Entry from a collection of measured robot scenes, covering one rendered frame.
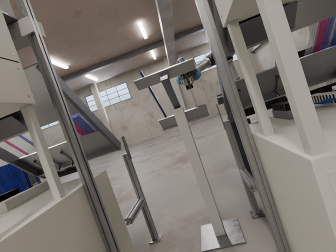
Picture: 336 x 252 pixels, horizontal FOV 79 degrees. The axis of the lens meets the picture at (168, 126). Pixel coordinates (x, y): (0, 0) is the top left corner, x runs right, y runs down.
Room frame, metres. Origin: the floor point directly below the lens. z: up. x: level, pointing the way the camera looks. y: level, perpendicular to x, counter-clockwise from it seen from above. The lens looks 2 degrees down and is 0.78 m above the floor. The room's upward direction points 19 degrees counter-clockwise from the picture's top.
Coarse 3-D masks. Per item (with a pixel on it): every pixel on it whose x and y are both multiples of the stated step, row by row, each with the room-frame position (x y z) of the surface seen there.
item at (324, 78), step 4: (332, 72) 1.20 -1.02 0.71; (320, 76) 1.21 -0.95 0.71; (324, 76) 1.20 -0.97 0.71; (328, 76) 1.19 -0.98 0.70; (332, 76) 1.18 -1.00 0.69; (312, 80) 1.21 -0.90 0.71; (316, 80) 1.20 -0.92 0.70; (320, 80) 1.19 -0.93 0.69; (324, 80) 1.18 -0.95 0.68; (328, 80) 1.19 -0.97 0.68; (308, 84) 1.20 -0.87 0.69; (312, 84) 1.19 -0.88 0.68; (316, 84) 1.20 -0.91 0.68; (280, 92) 1.24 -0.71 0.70; (284, 92) 1.23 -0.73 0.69; (264, 96) 1.26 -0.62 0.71; (268, 96) 1.25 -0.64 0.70; (272, 96) 1.24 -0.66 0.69; (276, 96) 1.23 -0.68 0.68; (280, 96) 1.23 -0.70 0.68; (264, 100) 1.24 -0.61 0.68; (268, 100) 1.24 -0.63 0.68; (244, 104) 1.27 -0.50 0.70; (248, 104) 1.26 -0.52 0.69
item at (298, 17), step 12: (300, 0) 0.88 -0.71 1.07; (312, 0) 0.89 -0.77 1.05; (324, 0) 0.90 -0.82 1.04; (216, 12) 0.88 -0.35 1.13; (288, 12) 0.88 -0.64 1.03; (300, 12) 0.92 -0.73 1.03; (312, 12) 0.93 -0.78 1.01; (324, 12) 0.93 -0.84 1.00; (216, 24) 0.91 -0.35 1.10; (240, 24) 0.89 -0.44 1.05; (252, 24) 0.89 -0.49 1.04; (300, 24) 0.96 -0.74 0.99; (228, 36) 0.92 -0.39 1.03; (252, 36) 0.93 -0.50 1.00; (264, 36) 0.94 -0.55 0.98; (228, 48) 0.96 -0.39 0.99
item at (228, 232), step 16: (176, 112) 1.19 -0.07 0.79; (192, 144) 1.18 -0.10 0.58; (192, 160) 1.19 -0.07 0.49; (208, 192) 1.18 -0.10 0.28; (208, 208) 1.19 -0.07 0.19; (208, 224) 1.34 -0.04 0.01; (224, 224) 1.28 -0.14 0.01; (208, 240) 1.18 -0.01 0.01; (224, 240) 1.14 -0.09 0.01; (240, 240) 1.09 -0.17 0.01
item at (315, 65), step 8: (328, 48) 1.08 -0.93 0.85; (304, 56) 1.10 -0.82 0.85; (312, 56) 1.10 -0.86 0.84; (320, 56) 1.11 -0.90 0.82; (328, 56) 1.11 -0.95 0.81; (304, 64) 1.13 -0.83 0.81; (312, 64) 1.14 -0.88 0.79; (320, 64) 1.15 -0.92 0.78; (328, 64) 1.15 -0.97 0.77; (264, 72) 1.14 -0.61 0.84; (272, 72) 1.14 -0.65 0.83; (304, 72) 1.17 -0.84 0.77; (312, 72) 1.18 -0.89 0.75; (320, 72) 1.19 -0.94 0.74; (328, 72) 1.19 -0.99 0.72; (240, 80) 1.15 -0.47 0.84; (264, 80) 1.18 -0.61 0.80; (272, 80) 1.18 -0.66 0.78; (280, 80) 1.19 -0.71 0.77; (240, 88) 1.20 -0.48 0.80; (264, 88) 1.22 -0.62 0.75; (272, 88) 1.23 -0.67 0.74; (280, 88) 1.24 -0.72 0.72; (248, 96) 1.25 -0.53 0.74
